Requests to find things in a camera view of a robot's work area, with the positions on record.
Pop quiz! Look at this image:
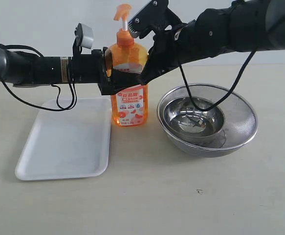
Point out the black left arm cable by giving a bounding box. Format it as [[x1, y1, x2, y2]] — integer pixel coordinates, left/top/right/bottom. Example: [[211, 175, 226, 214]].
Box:
[[0, 44, 78, 112]]

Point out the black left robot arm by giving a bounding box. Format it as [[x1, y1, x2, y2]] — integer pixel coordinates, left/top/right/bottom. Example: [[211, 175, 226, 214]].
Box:
[[0, 44, 141, 95]]

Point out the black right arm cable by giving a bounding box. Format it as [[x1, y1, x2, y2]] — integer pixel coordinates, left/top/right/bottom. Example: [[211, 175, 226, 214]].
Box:
[[177, 0, 285, 112]]

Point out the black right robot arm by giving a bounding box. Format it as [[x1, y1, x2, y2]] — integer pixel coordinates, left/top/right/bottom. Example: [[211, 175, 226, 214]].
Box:
[[128, 0, 285, 85]]

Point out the orange dish soap pump bottle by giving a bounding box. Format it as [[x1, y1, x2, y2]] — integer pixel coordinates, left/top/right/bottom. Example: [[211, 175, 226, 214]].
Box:
[[105, 4, 148, 127]]

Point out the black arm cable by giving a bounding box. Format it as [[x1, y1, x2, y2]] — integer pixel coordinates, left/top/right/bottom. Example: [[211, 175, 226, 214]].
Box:
[[177, 0, 285, 112], [0, 44, 78, 112]]

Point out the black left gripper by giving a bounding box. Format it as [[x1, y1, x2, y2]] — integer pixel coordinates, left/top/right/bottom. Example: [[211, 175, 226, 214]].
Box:
[[70, 47, 141, 95]]

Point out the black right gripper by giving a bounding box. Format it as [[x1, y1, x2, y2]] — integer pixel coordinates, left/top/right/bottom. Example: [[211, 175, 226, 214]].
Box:
[[128, 0, 196, 85]]

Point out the small stainless steel bowl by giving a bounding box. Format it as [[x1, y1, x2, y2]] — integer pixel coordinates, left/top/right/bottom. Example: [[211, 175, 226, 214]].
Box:
[[160, 97, 225, 145]]

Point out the steel mesh colander basket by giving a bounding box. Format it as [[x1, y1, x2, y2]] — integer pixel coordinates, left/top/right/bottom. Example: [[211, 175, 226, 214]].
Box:
[[156, 83, 258, 158]]

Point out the white rectangular plastic tray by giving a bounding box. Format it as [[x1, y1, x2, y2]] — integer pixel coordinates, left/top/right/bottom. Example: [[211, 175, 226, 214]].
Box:
[[15, 97, 111, 181]]

